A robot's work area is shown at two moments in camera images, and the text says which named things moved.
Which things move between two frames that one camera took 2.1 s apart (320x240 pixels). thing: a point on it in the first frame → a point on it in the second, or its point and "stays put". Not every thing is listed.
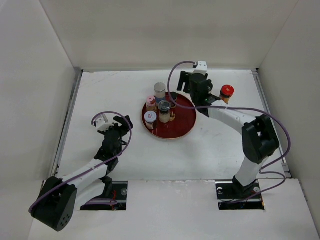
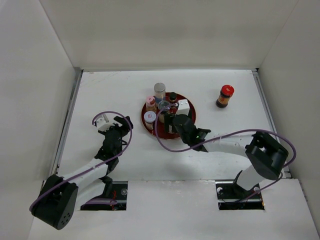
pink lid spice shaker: [151, 106] stays put
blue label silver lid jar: [160, 88] stays put
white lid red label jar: [150, 117] stays put
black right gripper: [185, 78] → [168, 119]
